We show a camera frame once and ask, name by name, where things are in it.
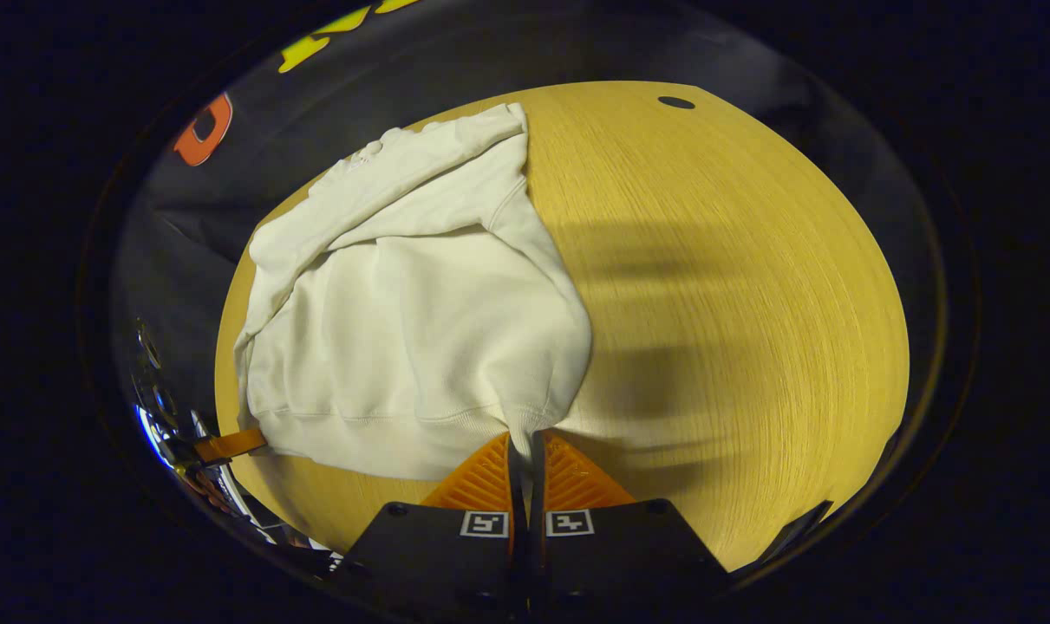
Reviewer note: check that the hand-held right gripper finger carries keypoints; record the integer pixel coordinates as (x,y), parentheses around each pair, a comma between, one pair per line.
(514,485)
(535,485)

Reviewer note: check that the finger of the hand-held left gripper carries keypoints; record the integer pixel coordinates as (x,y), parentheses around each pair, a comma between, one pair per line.
(230,445)

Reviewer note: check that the cream white sweatshirt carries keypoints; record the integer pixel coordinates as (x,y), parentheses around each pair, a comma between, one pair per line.
(403,329)

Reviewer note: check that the black backdrop cloth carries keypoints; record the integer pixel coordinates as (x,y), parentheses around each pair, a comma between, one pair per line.
(577,43)

